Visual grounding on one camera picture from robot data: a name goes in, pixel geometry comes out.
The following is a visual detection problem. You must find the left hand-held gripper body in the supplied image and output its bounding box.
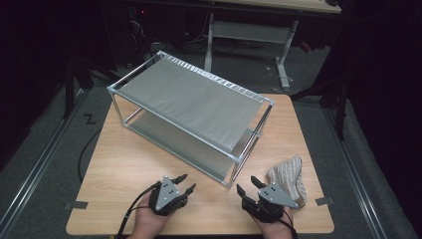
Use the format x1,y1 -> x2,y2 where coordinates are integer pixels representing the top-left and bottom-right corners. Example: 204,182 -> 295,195
148,175 -> 190,217

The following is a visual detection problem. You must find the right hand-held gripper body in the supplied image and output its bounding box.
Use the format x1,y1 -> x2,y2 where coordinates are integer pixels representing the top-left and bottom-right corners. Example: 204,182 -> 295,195
242,182 -> 300,224

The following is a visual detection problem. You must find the striped beige cloth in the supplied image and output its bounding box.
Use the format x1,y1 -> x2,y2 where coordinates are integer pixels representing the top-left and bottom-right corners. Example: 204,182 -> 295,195
266,154 -> 308,209

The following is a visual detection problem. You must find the metal frame glass shelf rack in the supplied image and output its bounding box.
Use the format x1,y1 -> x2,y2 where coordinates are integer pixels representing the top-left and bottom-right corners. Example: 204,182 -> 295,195
106,50 -> 276,189

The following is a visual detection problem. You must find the person's right hand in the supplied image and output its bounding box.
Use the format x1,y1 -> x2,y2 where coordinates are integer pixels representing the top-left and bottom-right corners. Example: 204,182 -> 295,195
256,213 -> 296,239

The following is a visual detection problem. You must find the person's left hand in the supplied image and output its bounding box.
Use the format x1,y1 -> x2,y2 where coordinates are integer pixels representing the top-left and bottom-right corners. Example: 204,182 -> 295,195
126,194 -> 174,239

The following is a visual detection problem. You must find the grey tape piece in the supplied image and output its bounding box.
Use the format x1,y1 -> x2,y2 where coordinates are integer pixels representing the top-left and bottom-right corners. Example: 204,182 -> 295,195
64,200 -> 89,211
315,196 -> 334,207

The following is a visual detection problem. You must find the black metal stand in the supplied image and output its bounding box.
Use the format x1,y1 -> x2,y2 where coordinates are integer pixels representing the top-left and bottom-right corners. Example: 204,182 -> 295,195
290,74 -> 349,140
63,58 -> 130,120

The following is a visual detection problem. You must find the white-legged background desk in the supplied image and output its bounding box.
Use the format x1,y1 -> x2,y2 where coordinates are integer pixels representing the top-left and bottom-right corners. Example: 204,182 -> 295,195
202,0 -> 342,89

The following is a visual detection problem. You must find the dark computer tower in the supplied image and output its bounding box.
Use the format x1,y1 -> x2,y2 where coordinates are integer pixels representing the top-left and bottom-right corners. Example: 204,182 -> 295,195
110,4 -> 152,69

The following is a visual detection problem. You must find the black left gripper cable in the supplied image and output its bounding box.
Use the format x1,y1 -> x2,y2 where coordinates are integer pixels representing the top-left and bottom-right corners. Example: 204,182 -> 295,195
115,185 -> 160,239

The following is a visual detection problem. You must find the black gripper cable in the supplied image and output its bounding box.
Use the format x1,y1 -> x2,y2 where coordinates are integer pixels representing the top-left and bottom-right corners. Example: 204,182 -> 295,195
115,185 -> 160,239
278,208 -> 298,239

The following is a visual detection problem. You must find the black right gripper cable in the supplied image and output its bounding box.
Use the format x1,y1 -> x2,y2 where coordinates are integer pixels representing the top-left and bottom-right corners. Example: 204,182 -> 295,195
278,208 -> 298,239

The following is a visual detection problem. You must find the long black floor cable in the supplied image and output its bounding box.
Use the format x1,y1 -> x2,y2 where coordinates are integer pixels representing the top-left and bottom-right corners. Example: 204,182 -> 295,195
78,128 -> 103,183

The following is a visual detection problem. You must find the metal floor rail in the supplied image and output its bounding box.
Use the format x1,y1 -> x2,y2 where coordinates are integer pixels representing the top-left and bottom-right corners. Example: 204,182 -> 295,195
0,88 -> 86,233
322,108 -> 387,239

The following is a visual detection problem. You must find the thin black floor cable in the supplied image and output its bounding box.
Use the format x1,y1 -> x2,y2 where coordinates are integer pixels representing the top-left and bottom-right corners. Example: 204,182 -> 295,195
144,49 -> 156,66

